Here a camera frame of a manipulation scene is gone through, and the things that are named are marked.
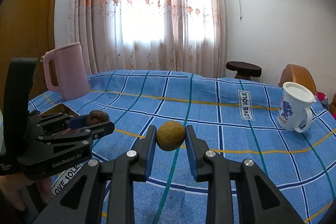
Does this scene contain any dark brown taro front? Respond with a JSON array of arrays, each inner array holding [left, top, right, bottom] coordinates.
[[86, 110, 110, 126]]

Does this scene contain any pink floral cushion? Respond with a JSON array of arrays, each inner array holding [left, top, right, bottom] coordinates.
[[317, 92, 329, 110]]

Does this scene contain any dark round stool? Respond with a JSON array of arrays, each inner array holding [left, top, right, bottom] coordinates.
[[226, 61, 262, 81]]

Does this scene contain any pink plastic kettle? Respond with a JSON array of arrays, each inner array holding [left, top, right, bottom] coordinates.
[[43, 42, 90, 101]]

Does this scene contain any brown wooden door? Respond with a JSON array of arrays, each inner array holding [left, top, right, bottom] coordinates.
[[1, 0, 55, 110]]

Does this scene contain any white mug blue print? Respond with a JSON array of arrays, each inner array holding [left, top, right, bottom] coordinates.
[[277, 82, 316, 134]]

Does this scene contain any gold metal tin box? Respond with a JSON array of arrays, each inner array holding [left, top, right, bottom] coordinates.
[[39, 103, 81, 135]]

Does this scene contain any brown leather sofa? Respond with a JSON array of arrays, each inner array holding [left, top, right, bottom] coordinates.
[[329, 94, 336, 114]]

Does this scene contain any sheer floral curtain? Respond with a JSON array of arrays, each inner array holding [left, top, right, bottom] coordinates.
[[68, 0, 227, 78]]

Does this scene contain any person's hand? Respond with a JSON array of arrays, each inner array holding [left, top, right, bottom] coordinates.
[[1, 173, 52, 211]]

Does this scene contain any small green-brown kiwi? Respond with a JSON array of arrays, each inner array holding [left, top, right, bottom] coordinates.
[[156, 121, 185, 151]]

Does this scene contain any blue plaid tablecloth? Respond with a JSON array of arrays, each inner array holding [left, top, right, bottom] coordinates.
[[29, 70, 335, 223]]

